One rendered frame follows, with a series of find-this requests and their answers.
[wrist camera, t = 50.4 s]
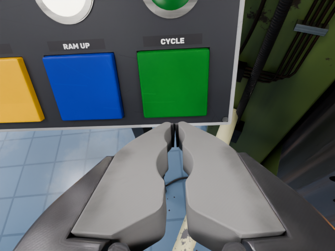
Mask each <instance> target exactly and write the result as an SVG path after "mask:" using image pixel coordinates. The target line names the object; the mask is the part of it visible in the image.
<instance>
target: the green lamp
mask: <svg viewBox="0 0 335 251"><path fill-rule="evenodd" d="M152 1H153V3H154V4H155V5H157V6H158V7H160V8H162V9H164V10H176V9H179V8H181V7H183V6H184V5H185V4H186V3H187V2H188V1H189V0H152Z"/></svg>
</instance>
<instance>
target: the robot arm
mask: <svg viewBox="0 0 335 251"><path fill-rule="evenodd" d="M175 137H176V147H179V148H180V149H181V150H182V157H183V170H184V171H185V172H186V173H187V174H188V176H189V177H188V178H187V180H186V182H185V196H186V219H187V228H188V233H189V235H190V237H191V238H192V239H193V240H194V241H196V242H198V243H199V244H201V245H203V246H204V247H206V248H208V249H210V250H211V251H335V228H334V227H333V225H332V224H331V223H330V222H329V221H328V220H327V219H326V218H325V217H324V216H323V215H322V214H321V213H320V212H319V211H318V210H317V209H316V208H315V207H314V206H313V205H312V204H311V203H309V202H308V201H307V200H306V199H305V198H304V197H302V196H301V195H300V194H299V193H298V192H296V191H295V190H294V189H292V188H291V187H290V186H289V185H287V184H286V183H285V182H283V181H282V180H281V179H279V178H278V177H277V176H276V175H274V174H273V173H272V172H270V171H269V170H268V169H266V168H265V167H264V166H263V165H261V164H260V163H259V162H257V161H256V160H255V159H254V158H252V157H251V156H249V155H248V154H247V153H245V152H241V153H238V152H237V151H236V150H234V149H233V148H232V147H231V146H229V145H228V144H227V143H225V142H224V141H222V140H220V139H219V138H217V137H215V136H213V135H211V134H209V133H207V132H205V131H203V130H201V129H199V128H197V127H195V126H192V125H190V124H188V123H186V122H179V123H175V124H174V123H169V122H165V123H163V124H161V125H159V126H157V127H155V128H153V129H152V130H150V131H148V132H146V133H144V134H143V135H141V136H139V137H137V138H135V139H134V140H132V141H131V142H129V143H128V144H126V145H125V146H124V147H123V148H121V149H120V150H119V151H118V152H117V153H116V154H115V155H114V156H106V157H105V158H103V159H102V160H101V161H100V162H99V163H98V164H97V165H95V166H94V167H93V168H92V169H91V170H90V171H88V172H87V173H86V174H85V175H84V176H83V177H81V178H80V179H79V180H78V181H77V182H76V183H75V184H73V185H72V186H71V187H70V188H69V189H68V190H66V191H65V192H64V193H63V194H62V195H61V196H59V197H58V198H57V199H56V200H55V201H54V202H53V203H52V204H51V205H50V206H49V207H48V208H47V209H46V210H45V211H44V212H43V213H42V214H41V215H40V216H39V217H38V218H37V220H36V221H35V222H34V223H33V224H32V225H31V227H30V228H29V229H28V230H27V232H26V233H25V234H24V235H23V237H22V238H21V239H20V241H19V242H18V244H17V245H16V246H15V248H14V249H13V251H144V250H145V249H147V248H148V247H150V246H152V245H153V244H155V243H157V242H158V241H160V240H161V239H162V238H163V236H164V235H165V231H166V219H167V205H166V192H165V182H164V180H163V179H162V177H163V176H164V175H165V173H166V172H167V171H168V152H169V151H170V150H171V148H172V147H174V138H175Z"/></svg>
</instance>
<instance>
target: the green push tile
mask: <svg viewBox="0 0 335 251"><path fill-rule="evenodd" d="M209 58H210V51H209V49H208V48H206V47H203V48H183V49H163V50H143V51H139V52H138V53H137V61H138V70H139V78H140V86H141V95H142V104H143V112H144V117H145V118H163V117H192V116H206V115H207V102H208V80H209Z"/></svg>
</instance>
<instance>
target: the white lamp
mask: <svg viewBox="0 0 335 251"><path fill-rule="evenodd" d="M42 1H43V2H44V4H45V5H46V6H47V7H48V8H49V9H50V10H51V11H52V12H54V13H56V14H57V15H61V16H74V15H75V14H77V13H78V12H79V11H80V10H81V9H82V7H83V6H84V3H85V0H42Z"/></svg>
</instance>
